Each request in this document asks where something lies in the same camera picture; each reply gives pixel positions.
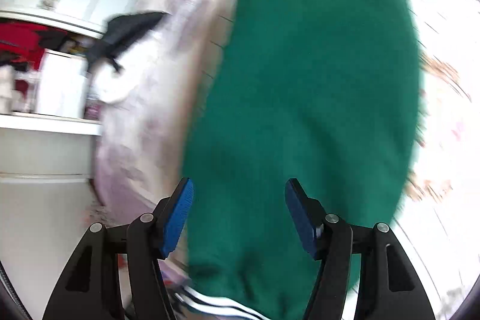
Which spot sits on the green and cream varsity jacket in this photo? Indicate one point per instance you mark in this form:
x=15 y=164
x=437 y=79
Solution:
x=323 y=91

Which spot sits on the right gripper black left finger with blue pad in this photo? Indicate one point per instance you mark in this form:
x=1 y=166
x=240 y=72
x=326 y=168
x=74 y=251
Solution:
x=89 y=286

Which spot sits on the white box on shelf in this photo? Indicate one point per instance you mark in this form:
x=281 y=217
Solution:
x=62 y=85

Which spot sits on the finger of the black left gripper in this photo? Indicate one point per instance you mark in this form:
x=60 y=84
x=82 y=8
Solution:
x=122 y=32

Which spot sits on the red garment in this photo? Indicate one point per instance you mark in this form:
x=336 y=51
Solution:
x=30 y=40

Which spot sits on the white shelf unit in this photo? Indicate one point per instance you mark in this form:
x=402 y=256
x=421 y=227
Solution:
x=46 y=164

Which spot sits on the purple fuzzy blanket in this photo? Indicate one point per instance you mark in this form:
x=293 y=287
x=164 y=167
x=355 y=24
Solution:
x=148 y=106

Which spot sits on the floral white bed sheet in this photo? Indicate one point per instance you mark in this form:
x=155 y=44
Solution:
x=444 y=177

